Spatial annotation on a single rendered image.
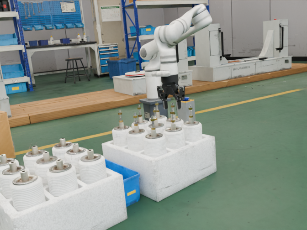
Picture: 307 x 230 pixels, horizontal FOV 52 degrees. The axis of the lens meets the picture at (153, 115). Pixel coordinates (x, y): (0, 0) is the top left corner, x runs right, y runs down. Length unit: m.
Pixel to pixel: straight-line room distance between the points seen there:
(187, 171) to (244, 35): 6.97
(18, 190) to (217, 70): 3.37
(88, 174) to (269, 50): 4.20
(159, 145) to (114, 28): 6.68
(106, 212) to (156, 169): 0.26
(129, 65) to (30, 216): 5.12
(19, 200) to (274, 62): 4.25
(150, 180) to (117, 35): 6.72
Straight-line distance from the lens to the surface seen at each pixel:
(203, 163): 1.49
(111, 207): 1.18
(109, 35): 7.80
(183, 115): 1.71
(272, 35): 5.06
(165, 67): 1.32
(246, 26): 8.18
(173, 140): 1.38
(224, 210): 1.26
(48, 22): 7.25
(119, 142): 1.49
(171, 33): 1.31
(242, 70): 4.41
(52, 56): 9.66
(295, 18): 7.30
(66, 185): 1.10
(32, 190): 1.06
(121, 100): 3.34
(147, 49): 1.83
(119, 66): 5.89
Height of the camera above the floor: 0.64
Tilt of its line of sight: 13 degrees down
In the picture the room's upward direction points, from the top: 5 degrees counter-clockwise
